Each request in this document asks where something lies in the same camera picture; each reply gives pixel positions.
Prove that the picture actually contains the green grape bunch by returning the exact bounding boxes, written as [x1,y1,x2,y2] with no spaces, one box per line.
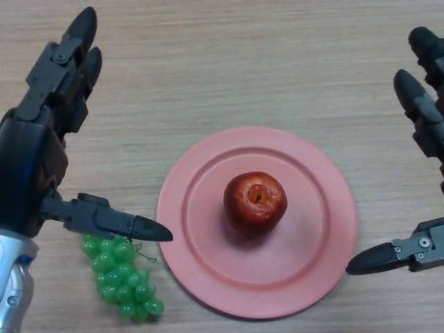
[81,234,165,323]

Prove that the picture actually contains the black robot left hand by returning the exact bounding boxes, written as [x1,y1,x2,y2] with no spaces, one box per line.
[0,6,173,244]

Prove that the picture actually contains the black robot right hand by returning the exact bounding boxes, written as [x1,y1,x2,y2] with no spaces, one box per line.
[345,26,444,276]

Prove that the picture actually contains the pink round plate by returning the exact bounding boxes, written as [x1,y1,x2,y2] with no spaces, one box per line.
[155,126,358,319]

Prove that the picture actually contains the red apple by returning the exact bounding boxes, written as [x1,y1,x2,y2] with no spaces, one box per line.
[223,170,288,234]

